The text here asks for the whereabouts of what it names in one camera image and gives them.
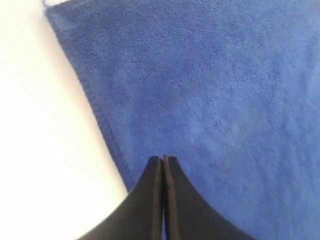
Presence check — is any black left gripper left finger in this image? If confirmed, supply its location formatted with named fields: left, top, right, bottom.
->
left=80, top=156, right=163, bottom=240

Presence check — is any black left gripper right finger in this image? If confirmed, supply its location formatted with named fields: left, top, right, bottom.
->
left=162, top=155, right=252, bottom=240

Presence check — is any blue microfibre towel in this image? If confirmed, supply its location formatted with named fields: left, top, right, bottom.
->
left=45, top=0, right=320, bottom=240

